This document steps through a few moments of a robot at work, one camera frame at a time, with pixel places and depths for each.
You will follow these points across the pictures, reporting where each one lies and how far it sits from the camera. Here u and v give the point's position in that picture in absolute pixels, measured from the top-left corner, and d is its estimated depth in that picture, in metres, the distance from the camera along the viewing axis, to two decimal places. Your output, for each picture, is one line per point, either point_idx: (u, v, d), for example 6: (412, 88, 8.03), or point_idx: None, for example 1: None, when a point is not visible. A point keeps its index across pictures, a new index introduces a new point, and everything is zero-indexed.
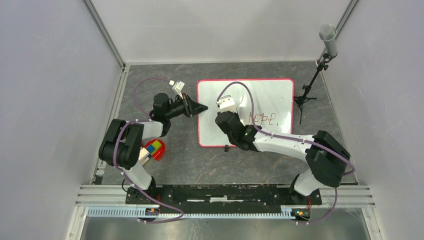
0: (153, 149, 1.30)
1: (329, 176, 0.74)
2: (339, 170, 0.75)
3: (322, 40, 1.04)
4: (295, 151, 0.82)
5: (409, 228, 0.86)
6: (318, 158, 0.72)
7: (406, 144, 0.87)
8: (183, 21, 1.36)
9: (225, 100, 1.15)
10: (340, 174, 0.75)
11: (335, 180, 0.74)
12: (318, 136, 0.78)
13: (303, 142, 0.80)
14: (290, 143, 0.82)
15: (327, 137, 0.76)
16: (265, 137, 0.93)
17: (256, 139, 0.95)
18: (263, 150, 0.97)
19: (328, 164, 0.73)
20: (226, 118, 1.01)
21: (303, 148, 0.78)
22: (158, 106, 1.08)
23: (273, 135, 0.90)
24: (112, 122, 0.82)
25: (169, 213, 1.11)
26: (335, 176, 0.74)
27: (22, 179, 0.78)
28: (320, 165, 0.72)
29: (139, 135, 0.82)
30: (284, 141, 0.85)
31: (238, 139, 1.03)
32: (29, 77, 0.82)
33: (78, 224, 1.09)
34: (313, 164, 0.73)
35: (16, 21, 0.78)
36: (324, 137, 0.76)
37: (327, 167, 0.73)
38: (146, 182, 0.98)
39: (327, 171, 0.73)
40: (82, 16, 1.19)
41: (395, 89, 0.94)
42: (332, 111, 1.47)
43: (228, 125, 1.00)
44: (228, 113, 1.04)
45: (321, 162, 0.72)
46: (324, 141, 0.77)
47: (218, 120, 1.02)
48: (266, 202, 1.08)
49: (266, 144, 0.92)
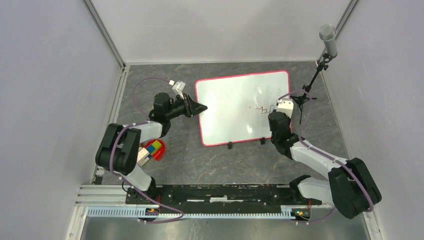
0: (153, 149, 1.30)
1: (345, 204, 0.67)
2: (360, 204, 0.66)
3: (322, 40, 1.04)
4: (323, 168, 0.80)
5: (409, 228, 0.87)
6: (339, 178, 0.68)
7: (406, 144, 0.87)
8: (183, 21, 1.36)
9: (285, 101, 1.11)
10: (359, 208, 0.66)
11: (350, 211, 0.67)
12: (351, 162, 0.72)
13: (334, 161, 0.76)
14: (322, 159, 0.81)
15: (361, 166, 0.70)
16: (302, 147, 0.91)
17: (295, 146, 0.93)
18: (296, 159, 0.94)
19: (349, 189, 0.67)
20: (280, 118, 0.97)
21: (331, 167, 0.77)
22: (159, 106, 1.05)
23: (310, 147, 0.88)
24: (108, 127, 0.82)
25: (169, 214, 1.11)
26: (352, 207, 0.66)
27: (22, 180, 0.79)
28: (338, 186, 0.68)
29: (137, 140, 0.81)
30: (319, 156, 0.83)
31: (279, 140, 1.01)
32: (29, 77, 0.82)
33: (78, 224, 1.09)
34: (333, 183, 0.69)
35: (16, 21, 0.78)
36: (357, 165, 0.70)
37: (346, 192, 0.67)
38: (146, 184, 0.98)
39: (345, 197, 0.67)
40: (82, 16, 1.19)
41: (395, 89, 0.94)
42: (332, 111, 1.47)
43: (278, 126, 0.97)
44: (282, 114, 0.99)
45: (343, 184, 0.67)
46: (356, 170, 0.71)
47: (271, 116, 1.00)
48: (266, 202, 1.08)
49: (300, 154, 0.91)
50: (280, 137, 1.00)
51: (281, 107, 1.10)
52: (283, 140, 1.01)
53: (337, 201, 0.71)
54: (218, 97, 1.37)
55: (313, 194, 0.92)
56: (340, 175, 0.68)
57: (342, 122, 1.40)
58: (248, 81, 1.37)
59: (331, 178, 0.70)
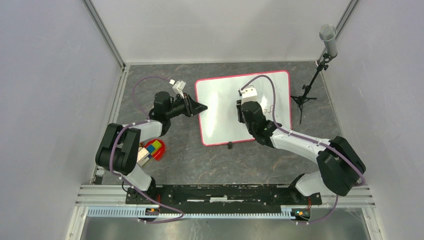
0: (153, 149, 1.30)
1: (337, 183, 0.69)
2: (351, 179, 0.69)
3: (322, 40, 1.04)
4: (308, 152, 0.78)
5: (409, 228, 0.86)
6: (329, 161, 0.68)
7: (406, 145, 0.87)
8: (182, 21, 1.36)
9: (248, 90, 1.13)
10: (350, 183, 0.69)
11: (343, 187, 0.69)
12: (334, 141, 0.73)
13: (318, 144, 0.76)
14: (306, 143, 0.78)
15: (344, 143, 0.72)
16: (282, 134, 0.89)
17: (274, 134, 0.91)
18: (279, 148, 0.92)
19: (339, 169, 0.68)
20: (253, 108, 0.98)
21: (316, 150, 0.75)
22: (159, 104, 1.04)
23: (291, 133, 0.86)
24: (108, 127, 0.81)
25: (169, 213, 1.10)
26: (343, 184, 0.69)
27: (22, 180, 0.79)
28: (329, 169, 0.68)
29: (137, 140, 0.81)
30: (301, 141, 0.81)
31: (257, 131, 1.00)
32: (29, 77, 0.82)
33: (78, 224, 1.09)
34: (322, 167, 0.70)
35: (16, 21, 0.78)
36: (340, 143, 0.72)
37: (337, 173, 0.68)
38: (146, 184, 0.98)
39: (336, 176, 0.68)
40: (82, 17, 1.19)
41: (395, 89, 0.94)
42: (332, 111, 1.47)
43: (254, 116, 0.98)
44: (256, 104, 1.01)
45: (333, 166, 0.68)
46: (339, 148, 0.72)
47: (244, 108, 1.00)
48: (266, 202, 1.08)
49: (282, 141, 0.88)
50: (257, 128, 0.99)
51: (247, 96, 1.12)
52: (261, 130, 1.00)
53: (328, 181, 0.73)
54: (219, 97, 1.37)
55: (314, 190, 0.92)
56: (328, 158, 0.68)
57: (342, 122, 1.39)
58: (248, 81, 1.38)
59: (321, 163, 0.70)
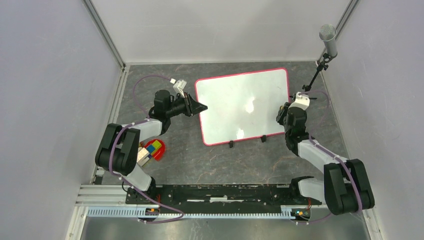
0: (153, 149, 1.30)
1: (334, 198, 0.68)
2: (349, 202, 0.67)
3: (322, 40, 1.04)
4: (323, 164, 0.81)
5: (409, 228, 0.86)
6: (334, 171, 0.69)
7: (406, 145, 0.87)
8: (182, 21, 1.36)
9: (304, 97, 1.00)
10: (347, 206, 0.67)
11: (337, 206, 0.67)
12: (351, 161, 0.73)
13: (334, 158, 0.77)
14: (324, 156, 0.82)
15: (359, 167, 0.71)
16: (309, 144, 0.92)
17: (303, 142, 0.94)
18: (301, 155, 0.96)
19: (340, 184, 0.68)
20: (299, 115, 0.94)
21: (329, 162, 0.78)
22: (159, 102, 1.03)
23: (316, 145, 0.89)
24: (107, 127, 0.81)
25: (169, 214, 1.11)
26: (338, 201, 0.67)
27: (22, 180, 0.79)
28: (331, 178, 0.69)
29: (136, 140, 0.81)
30: (320, 153, 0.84)
31: (291, 134, 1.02)
32: (29, 77, 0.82)
33: (78, 224, 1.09)
34: (326, 176, 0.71)
35: (16, 21, 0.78)
36: (355, 165, 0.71)
37: (337, 185, 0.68)
38: (146, 184, 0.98)
39: (335, 189, 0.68)
40: (82, 17, 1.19)
41: (395, 89, 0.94)
42: (332, 111, 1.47)
43: (295, 122, 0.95)
44: (303, 111, 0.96)
45: (334, 178, 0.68)
46: (353, 170, 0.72)
47: (291, 111, 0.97)
48: (266, 202, 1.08)
49: (305, 149, 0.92)
50: (293, 132, 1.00)
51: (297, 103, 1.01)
52: (294, 136, 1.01)
53: (327, 196, 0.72)
54: (219, 97, 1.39)
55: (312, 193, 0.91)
56: (335, 169, 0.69)
57: (342, 122, 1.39)
58: (247, 80, 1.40)
59: (326, 171, 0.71)
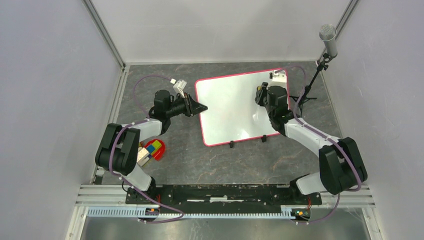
0: (153, 149, 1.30)
1: (332, 179, 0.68)
2: (346, 181, 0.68)
3: (322, 40, 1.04)
4: (315, 145, 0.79)
5: (409, 228, 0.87)
6: (330, 155, 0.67)
7: (406, 145, 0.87)
8: (182, 21, 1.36)
9: (279, 75, 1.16)
10: (344, 184, 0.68)
11: (335, 187, 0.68)
12: (343, 141, 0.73)
13: (326, 139, 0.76)
14: (314, 136, 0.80)
15: (352, 144, 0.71)
16: (296, 124, 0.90)
17: (289, 123, 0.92)
18: (289, 137, 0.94)
19: (336, 164, 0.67)
20: (279, 94, 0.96)
21: (322, 144, 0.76)
22: (159, 102, 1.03)
23: (304, 124, 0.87)
24: (107, 127, 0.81)
25: (169, 214, 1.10)
26: (337, 182, 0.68)
27: (22, 180, 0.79)
28: (328, 162, 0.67)
29: (136, 140, 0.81)
30: (310, 133, 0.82)
31: (275, 116, 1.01)
32: (29, 77, 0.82)
33: (78, 224, 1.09)
34: (322, 159, 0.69)
35: (16, 21, 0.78)
36: (347, 144, 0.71)
37: (334, 168, 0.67)
38: (146, 184, 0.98)
39: (333, 171, 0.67)
40: (82, 17, 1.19)
41: (395, 89, 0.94)
42: (332, 111, 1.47)
43: (276, 101, 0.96)
44: (282, 89, 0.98)
45: (332, 161, 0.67)
46: (346, 148, 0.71)
47: (270, 91, 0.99)
48: (266, 202, 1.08)
49: (293, 131, 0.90)
50: (276, 112, 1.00)
51: (276, 80, 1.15)
52: (279, 116, 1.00)
53: (324, 177, 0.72)
54: (219, 97, 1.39)
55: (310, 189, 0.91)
56: (331, 152, 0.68)
57: (342, 122, 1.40)
58: (248, 81, 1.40)
59: (321, 155, 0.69)
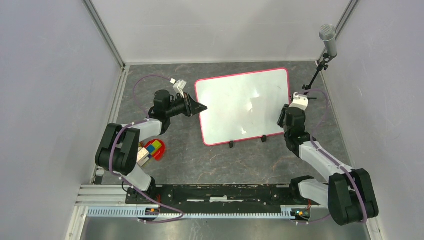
0: (153, 149, 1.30)
1: (339, 209, 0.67)
2: (354, 213, 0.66)
3: (322, 40, 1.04)
4: (326, 171, 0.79)
5: (409, 228, 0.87)
6: (339, 183, 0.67)
7: (406, 145, 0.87)
8: (182, 21, 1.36)
9: (301, 98, 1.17)
10: (352, 217, 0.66)
11: (342, 217, 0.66)
12: (356, 171, 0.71)
13: (338, 166, 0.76)
14: (327, 162, 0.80)
15: (365, 176, 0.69)
16: (310, 147, 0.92)
17: (305, 145, 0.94)
18: (303, 159, 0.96)
19: (346, 195, 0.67)
20: (297, 114, 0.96)
21: (333, 171, 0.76)
22: (159, 102, 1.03)
23: (318, 149, 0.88)
24: (107, 127, 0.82)
25: (169, 214, 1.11)
26: (344, 213, 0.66)
27: (22, 180, 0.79)
28: (336, 190, 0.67)
29: (136, 140, 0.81)
30: (324, 160, 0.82)
31: (291, 136, 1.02)
32: (29, 77, 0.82)
33: (78, 224, 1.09)
34: (331, 187, 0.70)
35: (16, 21, 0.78)
36: (360, 175, 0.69)
37: (342, 197, 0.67)
38: (146, 184, 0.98)
39: (341, 201, 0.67)
40: (82, 16, 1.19)
41: (395, 89, 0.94)
42: (332, 111, 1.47)
43: (293, 122, 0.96)
44: (300, 110, 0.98)
45: (340, 191, 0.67)
46: (358, 180, 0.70)
47: (288, 111, 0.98)
48: (266, 202, 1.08)
49: (307, 153, 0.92)
50: (292, 133, 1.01)
51: (296, 102, 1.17)
52: (294, 136, 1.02)
53: (332, 206, 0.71)
54: (219, 97, 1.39)
55: (311, 195, 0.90)
56: (340, 181, 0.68)
57: (342, 122, 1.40)
58: (248, 80, 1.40)
59: (331, 183, 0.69)
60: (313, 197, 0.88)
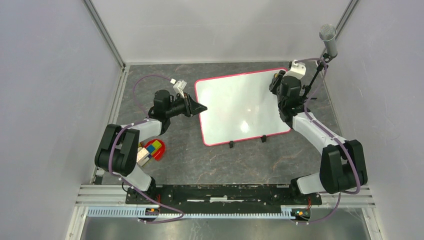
0: (153, 149, 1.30)
1: (331, 178, 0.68)
2: (345, 182, 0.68)
3: (322, 40, 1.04)
4: (320, 143, 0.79)
5: (409, 228, 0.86)
6: (333, 154, 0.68)
7: (406, 145, 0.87)
8: (182, 21, 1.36)
9: (299, 65, 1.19)
10: (343, 185, 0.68)
11: (333, 186, 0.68)
12: (349, 142, 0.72)
13: (332, 138, 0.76)
14: (321, 134, 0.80)
15: (358, 147, 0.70)
16: (304, 119, 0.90)
17: (298, 116, 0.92)
18: (295, 129, 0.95)
19: (338, 165, 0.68)
20: (293, 85, 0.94)
21: (327, 143, 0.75)
22: (159, 102, 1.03)
23: (313, 120, 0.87)
24: (107, 128, 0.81)
25: (169, 214, 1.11)
26: (335, 182, 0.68)
27: (22, 180, 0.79)
28: (330, 160, 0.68)
29: (136, 141, 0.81)
30: (319, 131, 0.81)
31: (285, 107, 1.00)
32: (29, 77, 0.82)
33: (78, 224, 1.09)
34: (325, 157, 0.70)
35: (16, 21, 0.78)
36: (353, 145, 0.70)
37: (335, 167, 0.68)
38: (146, 184, 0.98)
39: (333, 171, 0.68)
40: (82, 16, 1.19)
41: (395, 89, 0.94)
42: (332, 111, 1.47)
43: (289, 93, 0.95)
44: (297, 80, 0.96)
45: (333, 160, 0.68)
46: (351, 150, 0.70)
47: (285, 81, 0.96)
48: (266, 202, 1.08)
49: (301, 124, 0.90)
50: (287, 103, 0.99)
51: (293, 70, 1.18)
52: (288, 108, 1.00)
53: (324, 176, 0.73)
54: (219, 97, 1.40)
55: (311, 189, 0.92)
56: (334, 151, 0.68)
57: (342, 122, 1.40)
58: (248, 80, 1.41)
59: (325, 153, 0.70)
60: (313, 188, 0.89)
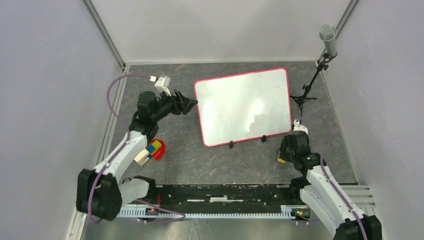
0: (153, 149, 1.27)
1: None
2: None
3: (322, 40, 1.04)
4: (335, 211, 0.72)
5: (409, 228, 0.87)
6: (349, 233, 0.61)
7: (406, 145, 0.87)
8: (182, 21, 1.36)
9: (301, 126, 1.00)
10: None
11: None
12: (369, 219, 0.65)
13: (350, 210, 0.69)
14: (338, 201, 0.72)
15: (377, 227, 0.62)
16: (321, 176, 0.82)
17: (314, 172, 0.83)
18: (309, 181, 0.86)
19: None
20: (298, 134, 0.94)
21: (345, 215, 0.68)
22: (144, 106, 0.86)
23: (330, 180, 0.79)
24: (79, 175, 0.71)
25: (169, 214, 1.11)
26: None
27: (22, 179, 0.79)
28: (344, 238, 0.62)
29: (113, 187, 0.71)
30: (336, 197, 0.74)
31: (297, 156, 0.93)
32: (29, 77, 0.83)
33: (78, 224, 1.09)
34: (340, 233, 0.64)
35: (15, 20, 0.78)
36: (371, 223, 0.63)
37: None
38: (144, 191, 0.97)
39: None
40: (82, 16, 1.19)
41: (395, 89, 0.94)
42: (332, 111, 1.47)
43: (295, 140, 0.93)
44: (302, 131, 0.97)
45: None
46: (370, 229, 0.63)
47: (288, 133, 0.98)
48: (266, 202, 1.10)
49: (316, 182, 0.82)
50: (298, 152, 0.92)
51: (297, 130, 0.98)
52: (301, 156, 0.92)
53: None
54: (219, 98, 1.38)
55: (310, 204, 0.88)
56: (351, 230, 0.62)
57: (342, 122, 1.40)
58: (249, 80, 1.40)
59: (341, 229, 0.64)
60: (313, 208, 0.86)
